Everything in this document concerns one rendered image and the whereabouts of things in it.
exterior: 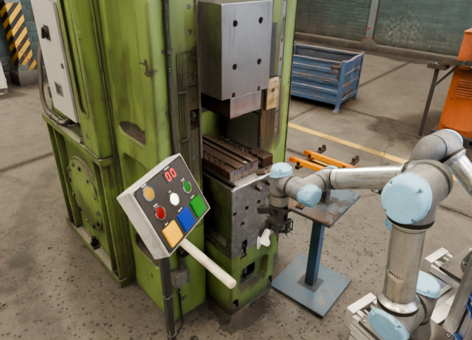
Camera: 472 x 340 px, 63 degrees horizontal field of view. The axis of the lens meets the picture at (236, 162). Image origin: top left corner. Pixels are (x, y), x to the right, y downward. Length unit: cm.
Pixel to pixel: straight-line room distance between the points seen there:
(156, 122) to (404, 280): 114
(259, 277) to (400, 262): 148
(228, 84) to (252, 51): 19
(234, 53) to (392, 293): 111
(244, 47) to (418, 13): 780
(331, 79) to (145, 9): 421
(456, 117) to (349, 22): 533
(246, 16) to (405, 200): 105
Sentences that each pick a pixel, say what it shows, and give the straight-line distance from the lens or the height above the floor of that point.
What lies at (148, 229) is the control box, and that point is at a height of 106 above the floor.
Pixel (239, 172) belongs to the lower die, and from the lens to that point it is 197.
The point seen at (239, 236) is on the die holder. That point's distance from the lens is 210.
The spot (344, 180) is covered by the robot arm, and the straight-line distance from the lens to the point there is 132.
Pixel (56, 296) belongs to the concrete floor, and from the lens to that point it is 284.
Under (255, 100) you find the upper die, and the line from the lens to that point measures 187.
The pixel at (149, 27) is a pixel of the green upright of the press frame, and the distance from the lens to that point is 162.
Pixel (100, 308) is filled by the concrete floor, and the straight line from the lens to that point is 267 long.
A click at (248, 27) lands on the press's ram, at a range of 175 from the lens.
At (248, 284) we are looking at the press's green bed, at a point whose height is 16.
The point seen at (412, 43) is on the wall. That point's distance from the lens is 946.
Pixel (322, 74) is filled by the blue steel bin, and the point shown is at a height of 49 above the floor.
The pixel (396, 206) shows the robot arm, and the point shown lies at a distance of 105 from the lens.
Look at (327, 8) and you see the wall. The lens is 1025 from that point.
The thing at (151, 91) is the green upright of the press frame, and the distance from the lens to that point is 169.
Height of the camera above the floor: 194
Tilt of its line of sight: 28 degrees down
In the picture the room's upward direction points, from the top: 1 degrees clockwise
